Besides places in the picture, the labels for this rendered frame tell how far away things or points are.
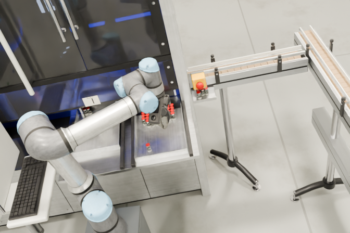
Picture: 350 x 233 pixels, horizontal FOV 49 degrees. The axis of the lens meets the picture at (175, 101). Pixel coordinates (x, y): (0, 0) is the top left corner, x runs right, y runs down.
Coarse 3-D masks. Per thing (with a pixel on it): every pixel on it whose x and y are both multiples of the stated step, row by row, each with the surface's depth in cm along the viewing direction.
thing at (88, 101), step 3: (93, 96) 206; (96, 96) 206; (84, 99) 207; (87, 99) 207; (90, 99) 207; (93, 99) 207; (96, 99) 207; (84, 102) 208; (87, 102) 208; (90, 102) 208; (96, 102) 209; (99, 102) 209; (87, 105) 209; (90, 105) 210
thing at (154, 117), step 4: (160, 100) 161; (160, 104) 161; (160, 108) 161; (152, 112) 161; (156, 112) 160; (160, 112) 161; (152, 116) 159; (156, 116) 160; (160, 116) 161; (148, 120) 160; (152, 120) 159; (156, 120) 159
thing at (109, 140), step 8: (80, 120) 219; (112, 128) 209; (120, 128) 206; (96, 136) 206; (104, 136) 205; (112, 136) 204; (120, 136) 202; (88, 144) 203; (96, 144) 202; (104, 144) 201; (112, 144) 200; (72, 152) 196; (80, 152) 195; (88, 152) 196; (96, 152) 196
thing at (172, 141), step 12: (180, 108) 211; (180, 120) 204; (144, 132) 202; (156, 132) 200; (168, 132) 199; (180, 132) 197; (144, 144) 195; (156, 144) 194; (168, 144) 192; (180, 144) 191; (144, 156) 185; (156, 156) 185; (168, 156) 186
